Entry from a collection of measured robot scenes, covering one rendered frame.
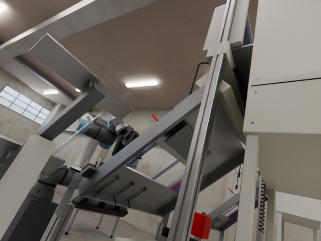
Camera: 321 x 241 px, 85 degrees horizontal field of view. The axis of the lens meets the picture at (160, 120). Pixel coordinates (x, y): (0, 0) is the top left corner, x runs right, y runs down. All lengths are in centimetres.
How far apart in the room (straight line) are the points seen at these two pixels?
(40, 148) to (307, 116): 72
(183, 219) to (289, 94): 44
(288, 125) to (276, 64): 23
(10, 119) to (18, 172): 1059
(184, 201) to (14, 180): 44
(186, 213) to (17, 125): 1099
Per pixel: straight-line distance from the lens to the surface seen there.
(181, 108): 69
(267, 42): 78
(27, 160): 61
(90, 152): 140
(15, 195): 62
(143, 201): 116
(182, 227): 49
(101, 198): 94
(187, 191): 51
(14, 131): 1126
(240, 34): 84
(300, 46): 74
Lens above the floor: 75
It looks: 24 degrees up
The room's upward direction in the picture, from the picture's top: 19 degrees clockwise
